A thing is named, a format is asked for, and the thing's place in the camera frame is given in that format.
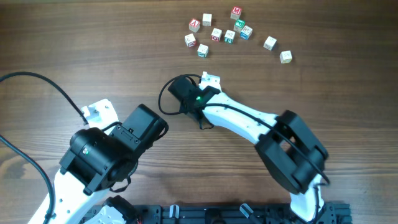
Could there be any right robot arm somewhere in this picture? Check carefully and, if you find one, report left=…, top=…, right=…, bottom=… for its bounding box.
left=163, top=74, right=330, bottom=223

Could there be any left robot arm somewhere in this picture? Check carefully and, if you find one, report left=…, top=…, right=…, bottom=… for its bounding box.
left=30, top=100, right=169, bottom=223

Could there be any green sided wooden block lower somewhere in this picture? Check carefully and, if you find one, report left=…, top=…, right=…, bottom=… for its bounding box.
left=197, top=44, right=209, bottom=58

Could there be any green sided wooden block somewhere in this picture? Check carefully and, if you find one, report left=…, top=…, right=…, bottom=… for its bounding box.
left=224, top=30, right=236, bottom=44
left=197, top=44, right=209, bottom=58

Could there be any red sided wooden block left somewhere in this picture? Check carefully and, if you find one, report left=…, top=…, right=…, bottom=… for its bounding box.
left=184, top=34, right=197, bottom=48

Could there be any red sided wooden block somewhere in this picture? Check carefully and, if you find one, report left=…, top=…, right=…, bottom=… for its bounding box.
left=211, top=28, right=222, bottom=42
left=184, top=34, right=197, bottom=48

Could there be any red sided wooden block centre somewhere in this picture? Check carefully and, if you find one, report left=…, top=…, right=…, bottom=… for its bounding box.
left=211, top=28, right=222, bottom=42

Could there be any green sided wooden block centre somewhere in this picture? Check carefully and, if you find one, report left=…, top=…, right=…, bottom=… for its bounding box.
left=224, top=30, right=236, bottom=44

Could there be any red letter A block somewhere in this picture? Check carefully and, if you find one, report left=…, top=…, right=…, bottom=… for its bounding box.
left=188, top=18, right=201, bottom=33

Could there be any plain wooden block top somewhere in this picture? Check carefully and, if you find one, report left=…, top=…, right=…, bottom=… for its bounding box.
left=202, top=13, right=212, bottom=26

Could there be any plain wooden block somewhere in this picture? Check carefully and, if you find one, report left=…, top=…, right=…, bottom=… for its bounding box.
left=263, top=36, right=277, bottom=51
left=202, top=13, right=212, bottom=26

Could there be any blue sided wooden block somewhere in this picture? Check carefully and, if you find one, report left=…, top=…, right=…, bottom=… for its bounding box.
left=240, top=26, right=253, bottom=40

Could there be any green top wooden block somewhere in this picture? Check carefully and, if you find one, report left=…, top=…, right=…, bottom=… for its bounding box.
left=234, top=19, right=245, bottom=33

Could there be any plain wooden block upper right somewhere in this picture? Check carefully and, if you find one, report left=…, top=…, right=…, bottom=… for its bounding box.
left=263, top=36, right=277, bottom=51

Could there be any red letter M block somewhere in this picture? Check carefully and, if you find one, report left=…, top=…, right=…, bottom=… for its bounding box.
left=230, top=6, right=242, bottom=20

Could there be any yellow engraved wooden block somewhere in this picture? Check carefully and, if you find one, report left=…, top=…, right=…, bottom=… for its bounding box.
left=280, top=50, right=293, bottom=64

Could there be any black right camera cable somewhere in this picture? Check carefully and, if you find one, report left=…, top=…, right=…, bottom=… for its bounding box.
left=157, top=73, right=331, bottom=224

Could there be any black camera cable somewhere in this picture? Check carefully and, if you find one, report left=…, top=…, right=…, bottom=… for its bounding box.
left=0, top=72, right=90, bottom=224
left=157, top=73, right=331, bottom=224

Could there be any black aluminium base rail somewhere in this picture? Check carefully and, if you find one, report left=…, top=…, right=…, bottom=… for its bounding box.
left=134, top=202, right=353, bottom=224

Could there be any black left camera cable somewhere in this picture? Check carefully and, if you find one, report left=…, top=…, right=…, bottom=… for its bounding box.
left=0, top=72, right=90, bottom=224

